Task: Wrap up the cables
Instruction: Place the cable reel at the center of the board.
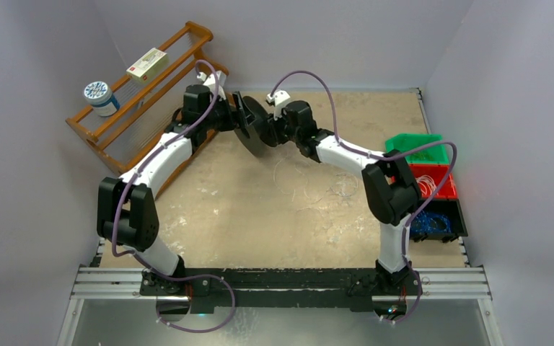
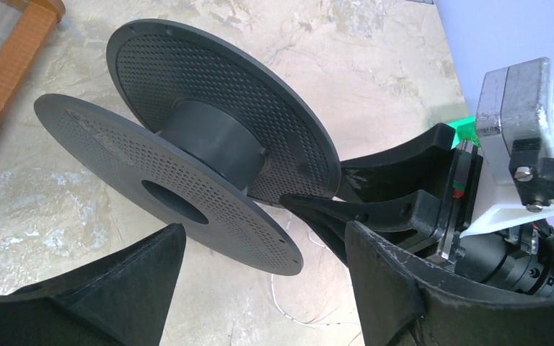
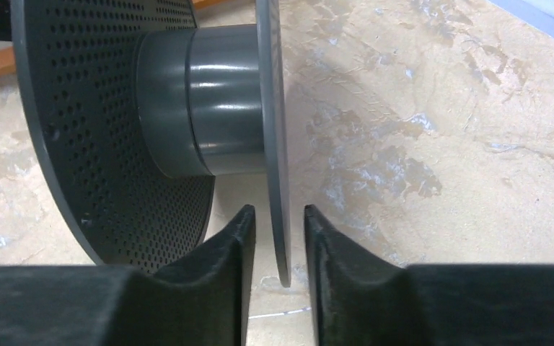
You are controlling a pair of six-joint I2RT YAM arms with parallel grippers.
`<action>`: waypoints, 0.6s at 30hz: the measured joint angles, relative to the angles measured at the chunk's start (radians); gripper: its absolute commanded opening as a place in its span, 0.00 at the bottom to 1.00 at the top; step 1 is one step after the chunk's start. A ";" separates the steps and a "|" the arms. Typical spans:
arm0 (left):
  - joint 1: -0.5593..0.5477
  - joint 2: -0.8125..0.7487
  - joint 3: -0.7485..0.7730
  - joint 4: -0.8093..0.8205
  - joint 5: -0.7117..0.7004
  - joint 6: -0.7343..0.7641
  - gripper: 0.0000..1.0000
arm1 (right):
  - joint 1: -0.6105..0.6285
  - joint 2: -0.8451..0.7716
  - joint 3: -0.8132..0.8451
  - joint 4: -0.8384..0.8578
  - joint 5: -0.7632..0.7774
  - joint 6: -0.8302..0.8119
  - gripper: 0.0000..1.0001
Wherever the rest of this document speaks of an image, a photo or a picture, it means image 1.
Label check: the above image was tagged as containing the black plastic bin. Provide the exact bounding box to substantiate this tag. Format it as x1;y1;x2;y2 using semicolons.
409;199;468;243

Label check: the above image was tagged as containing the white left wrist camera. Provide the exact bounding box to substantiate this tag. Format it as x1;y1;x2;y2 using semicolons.
197;71;227;99

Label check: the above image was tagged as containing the green wire bundle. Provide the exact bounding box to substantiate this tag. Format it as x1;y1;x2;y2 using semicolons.
403;145;441;164

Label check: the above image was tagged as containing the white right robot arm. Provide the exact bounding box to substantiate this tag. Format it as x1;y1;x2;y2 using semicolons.
261;99;421;293

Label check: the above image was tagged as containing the green white cardboard box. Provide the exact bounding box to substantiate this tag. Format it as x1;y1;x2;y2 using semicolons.
126;48;169;85

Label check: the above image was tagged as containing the green plastic bin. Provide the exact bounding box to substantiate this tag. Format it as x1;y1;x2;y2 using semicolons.
384;133;450;167

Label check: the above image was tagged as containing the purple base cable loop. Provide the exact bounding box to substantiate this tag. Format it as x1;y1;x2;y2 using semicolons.
154;275;237;334

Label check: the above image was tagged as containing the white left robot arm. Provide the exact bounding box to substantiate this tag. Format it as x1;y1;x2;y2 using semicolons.
97;84;245;295

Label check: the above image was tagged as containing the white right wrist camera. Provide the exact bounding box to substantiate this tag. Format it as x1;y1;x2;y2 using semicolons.
265;89;291;121

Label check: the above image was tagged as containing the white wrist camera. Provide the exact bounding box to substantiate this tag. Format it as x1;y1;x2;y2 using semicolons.
265;89;291;121
197;71;227;99

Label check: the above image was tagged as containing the red plastic bin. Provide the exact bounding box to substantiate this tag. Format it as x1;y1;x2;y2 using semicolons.
409;164;458;200

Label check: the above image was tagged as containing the black perforated cable spool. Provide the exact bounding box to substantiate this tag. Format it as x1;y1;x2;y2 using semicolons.
234;96;270;158

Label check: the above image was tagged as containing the blue wire bundle in bin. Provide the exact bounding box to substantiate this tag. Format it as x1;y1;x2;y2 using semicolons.
410;212;452;237

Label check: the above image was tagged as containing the orange wooden rack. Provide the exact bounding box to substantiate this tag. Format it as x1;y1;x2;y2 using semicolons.
67;22;229;197

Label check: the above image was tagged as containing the blue white round jar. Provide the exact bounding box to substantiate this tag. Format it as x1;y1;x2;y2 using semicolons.
83;81;120;117

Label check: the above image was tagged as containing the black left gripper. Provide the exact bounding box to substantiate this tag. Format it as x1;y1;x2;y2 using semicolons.
201;92;255;132

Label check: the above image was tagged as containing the white wire bundle in bin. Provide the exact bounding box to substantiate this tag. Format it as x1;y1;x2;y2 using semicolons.
415;174;441;198

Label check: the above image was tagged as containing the white thin cable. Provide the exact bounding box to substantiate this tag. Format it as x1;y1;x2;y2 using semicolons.
272;150;361;216

